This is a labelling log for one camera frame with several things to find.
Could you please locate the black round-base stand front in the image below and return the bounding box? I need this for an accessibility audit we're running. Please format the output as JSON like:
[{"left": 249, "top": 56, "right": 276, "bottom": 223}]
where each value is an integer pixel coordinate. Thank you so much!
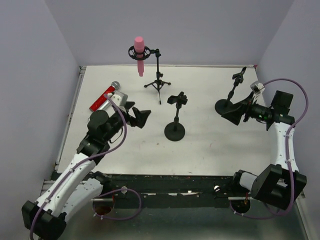
[{"left": 164, "top": 91, "right": 188, "bottom": 142}]

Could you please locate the black round-base stand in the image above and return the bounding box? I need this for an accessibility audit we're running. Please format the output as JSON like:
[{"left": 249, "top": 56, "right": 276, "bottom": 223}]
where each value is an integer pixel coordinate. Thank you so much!
[
  {"left": 164, "top": 91, "right": 188, "bottom": 142},
  {"left": 214, "top": 66, "right": 247, "bottom": 115}
]

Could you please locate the black tripod shock-mount stand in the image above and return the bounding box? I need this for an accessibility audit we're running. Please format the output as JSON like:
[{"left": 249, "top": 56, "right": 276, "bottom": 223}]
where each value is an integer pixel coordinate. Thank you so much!
[{"left": 128, "top": 45, "right": 172, "bottom": 105}]

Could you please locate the pink microphone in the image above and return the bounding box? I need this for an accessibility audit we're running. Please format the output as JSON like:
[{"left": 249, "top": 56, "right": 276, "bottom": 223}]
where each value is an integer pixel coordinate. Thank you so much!
[{"left": 133, "top": 36, "right": 145, "bottom": 77}]

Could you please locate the silver microphone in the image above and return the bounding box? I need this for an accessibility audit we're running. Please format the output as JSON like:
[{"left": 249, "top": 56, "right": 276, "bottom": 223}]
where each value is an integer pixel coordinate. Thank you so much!
[{"left": 98, "top": 99, "right": 112, "bottom": 112}]

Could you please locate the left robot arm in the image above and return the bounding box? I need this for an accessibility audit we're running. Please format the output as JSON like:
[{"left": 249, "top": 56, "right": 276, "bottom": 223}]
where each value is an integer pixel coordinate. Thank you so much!
[{"left": 21, "top": 101, "right": 151, "bottom": 240}]

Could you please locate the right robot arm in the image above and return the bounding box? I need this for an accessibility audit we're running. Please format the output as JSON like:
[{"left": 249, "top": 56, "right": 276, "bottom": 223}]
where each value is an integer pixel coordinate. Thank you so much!
[{"left": 215, "top": 90, "right": 307, "bottom": 210}]

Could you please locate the black round-base stand rear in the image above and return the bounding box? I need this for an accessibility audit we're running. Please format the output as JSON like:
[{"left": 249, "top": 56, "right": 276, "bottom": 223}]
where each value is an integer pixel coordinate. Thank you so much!
[{"left": 214, "top": 66, "right": 247, "bottom": 115}]

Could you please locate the red glitter microphone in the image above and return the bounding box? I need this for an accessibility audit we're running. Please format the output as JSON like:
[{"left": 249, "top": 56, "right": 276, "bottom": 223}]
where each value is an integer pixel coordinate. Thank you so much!
[{"left": 89, "top": 81, "right": 121, "bottom": 112}]

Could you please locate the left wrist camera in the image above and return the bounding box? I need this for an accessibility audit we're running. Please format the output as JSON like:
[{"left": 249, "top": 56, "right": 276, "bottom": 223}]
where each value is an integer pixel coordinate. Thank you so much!
[{"left": 104, "top": 90, "right": 128, "bottom": 108}]

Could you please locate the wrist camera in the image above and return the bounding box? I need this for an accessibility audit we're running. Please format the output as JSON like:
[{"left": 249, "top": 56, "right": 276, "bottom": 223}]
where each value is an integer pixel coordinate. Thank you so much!
[
  {"left": 104, "top": 90, "right": 128, "bottom": 108},
  {"left": 250, "top": 81, "right": 265, "bottom": 99}
]

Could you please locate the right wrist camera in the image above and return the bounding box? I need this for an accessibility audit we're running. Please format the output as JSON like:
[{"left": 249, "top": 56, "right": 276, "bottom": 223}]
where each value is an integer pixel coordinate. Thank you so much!
[{"left": 250, "top": 81, "right": 265, "bottom": 99}]

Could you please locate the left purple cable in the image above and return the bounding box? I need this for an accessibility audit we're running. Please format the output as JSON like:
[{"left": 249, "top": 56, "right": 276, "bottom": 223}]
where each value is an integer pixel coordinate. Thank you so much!
[{"left": 29, "top": 93, "right": 143, "bottom": 240}]

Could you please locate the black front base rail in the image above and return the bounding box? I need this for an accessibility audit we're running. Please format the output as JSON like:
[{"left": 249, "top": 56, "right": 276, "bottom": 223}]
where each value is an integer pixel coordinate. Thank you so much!
[{"left": 49, "top": 172, "right": 263, "bottom": 211}]

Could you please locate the aluminium extrusion rail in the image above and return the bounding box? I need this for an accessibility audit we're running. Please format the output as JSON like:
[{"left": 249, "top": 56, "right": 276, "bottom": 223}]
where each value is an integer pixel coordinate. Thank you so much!
[{"left": 37, "top": 179, "right": 61, "bottom": 204}]

